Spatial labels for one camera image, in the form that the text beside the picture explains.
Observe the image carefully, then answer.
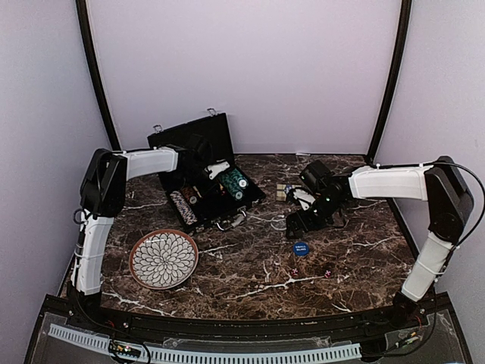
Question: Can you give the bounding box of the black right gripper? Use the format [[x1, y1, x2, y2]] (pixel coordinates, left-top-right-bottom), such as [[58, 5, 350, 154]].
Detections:
[[286, 193, 344, 239]]

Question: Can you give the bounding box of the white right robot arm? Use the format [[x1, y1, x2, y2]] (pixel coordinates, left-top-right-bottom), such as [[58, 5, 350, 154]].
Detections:
[[286, 156, 474, 329]]

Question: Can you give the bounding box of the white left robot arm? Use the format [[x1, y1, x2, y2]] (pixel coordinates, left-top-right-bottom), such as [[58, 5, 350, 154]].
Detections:
[[71, 134, 230, 296]]

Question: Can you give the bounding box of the blue small blind button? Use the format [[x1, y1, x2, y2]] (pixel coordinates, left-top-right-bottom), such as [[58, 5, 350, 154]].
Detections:
[[293, 242, 310, 256]]

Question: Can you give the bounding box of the blue gold card box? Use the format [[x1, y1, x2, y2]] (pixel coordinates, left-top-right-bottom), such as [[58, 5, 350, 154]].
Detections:
[[276, 184, 294, 202]]

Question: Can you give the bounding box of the green blue chip stack front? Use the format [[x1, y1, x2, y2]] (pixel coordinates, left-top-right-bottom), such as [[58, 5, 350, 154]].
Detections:
[[221, 179, 243, 200]]

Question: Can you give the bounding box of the green blue chip stack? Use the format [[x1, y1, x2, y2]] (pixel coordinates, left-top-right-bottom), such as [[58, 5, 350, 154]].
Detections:
[[221, 179, 243, 200], [227, 168, 249, 189]]

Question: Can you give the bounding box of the green blue chip stack rear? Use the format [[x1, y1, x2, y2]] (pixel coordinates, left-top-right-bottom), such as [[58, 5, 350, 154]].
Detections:
[[227, 168, 249, 189]]

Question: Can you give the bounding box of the black poker case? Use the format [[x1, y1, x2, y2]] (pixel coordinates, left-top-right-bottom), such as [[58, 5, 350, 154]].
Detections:
[[148, 113, 266, 233]]

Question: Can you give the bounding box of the orange black chip stack case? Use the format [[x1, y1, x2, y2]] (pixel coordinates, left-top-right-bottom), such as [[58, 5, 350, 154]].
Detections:
[[180, 186, 198, 205]]

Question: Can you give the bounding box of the floral patterned plate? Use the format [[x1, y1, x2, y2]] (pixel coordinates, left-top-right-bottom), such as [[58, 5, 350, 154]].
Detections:
[[129, 229, 199, 290]]

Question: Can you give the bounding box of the black front table rail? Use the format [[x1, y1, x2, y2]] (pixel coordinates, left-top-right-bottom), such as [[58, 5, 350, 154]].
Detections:
[[41, 295, 431, 342]]

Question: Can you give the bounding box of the white slotted cable duct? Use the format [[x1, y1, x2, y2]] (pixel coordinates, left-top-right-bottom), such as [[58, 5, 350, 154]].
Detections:
[[47, 324, 361, 363]]

